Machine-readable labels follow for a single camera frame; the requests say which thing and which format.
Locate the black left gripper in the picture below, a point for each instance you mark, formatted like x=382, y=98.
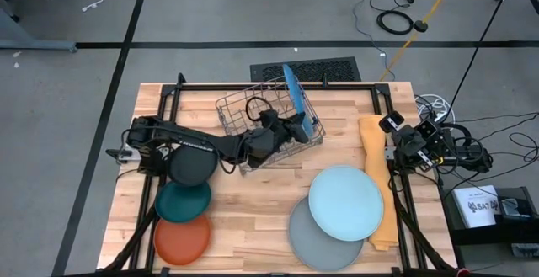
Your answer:
x=284, y=131

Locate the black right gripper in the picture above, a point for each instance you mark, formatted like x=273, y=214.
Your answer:
x=410, y=142

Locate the light blue plate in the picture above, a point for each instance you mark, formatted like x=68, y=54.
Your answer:
x=345, y=203

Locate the black plate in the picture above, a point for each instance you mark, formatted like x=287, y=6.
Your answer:
x=191, y=167

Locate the grey plate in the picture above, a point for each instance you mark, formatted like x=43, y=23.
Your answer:
x=311, y=247

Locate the teal plate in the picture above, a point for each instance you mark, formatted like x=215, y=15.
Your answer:
x=181, y=203

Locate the orange plate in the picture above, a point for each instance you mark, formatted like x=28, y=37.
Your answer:
x=181, y=241

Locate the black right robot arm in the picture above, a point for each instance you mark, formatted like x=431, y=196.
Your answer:
x=463, y=157

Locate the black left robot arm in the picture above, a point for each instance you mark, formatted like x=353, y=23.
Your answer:
x=198, y=139

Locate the bright blue plate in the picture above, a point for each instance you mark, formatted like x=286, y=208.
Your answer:
x=295, y=87

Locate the yellow folded towel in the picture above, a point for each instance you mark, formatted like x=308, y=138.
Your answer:
x=377, y=172

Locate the black floor vent grate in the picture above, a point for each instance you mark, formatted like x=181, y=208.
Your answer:
x=328, y=68

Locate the black round floor puck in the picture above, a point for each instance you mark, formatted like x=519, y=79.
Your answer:
x=420, y=26

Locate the black equipment box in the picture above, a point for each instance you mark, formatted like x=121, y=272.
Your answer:
x=484, y=237

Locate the black device on box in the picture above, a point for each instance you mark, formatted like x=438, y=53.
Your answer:
x=511, y=207

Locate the red clamp knob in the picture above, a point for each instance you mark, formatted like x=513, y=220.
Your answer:
x=463, y=273

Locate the grey desk foot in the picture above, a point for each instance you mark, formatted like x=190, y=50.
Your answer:
x=38, y=46

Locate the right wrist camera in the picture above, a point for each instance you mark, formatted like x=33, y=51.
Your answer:
x=391, y=121

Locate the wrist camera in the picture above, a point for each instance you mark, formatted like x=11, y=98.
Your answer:
x=391, y=121
x=268, y=119

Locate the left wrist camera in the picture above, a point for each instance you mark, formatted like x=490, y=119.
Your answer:
x=268, y=119

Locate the black metal table frame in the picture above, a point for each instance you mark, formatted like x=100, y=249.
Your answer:
x=202, y=87

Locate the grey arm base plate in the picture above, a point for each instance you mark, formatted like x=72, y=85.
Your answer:
x=128, y=155

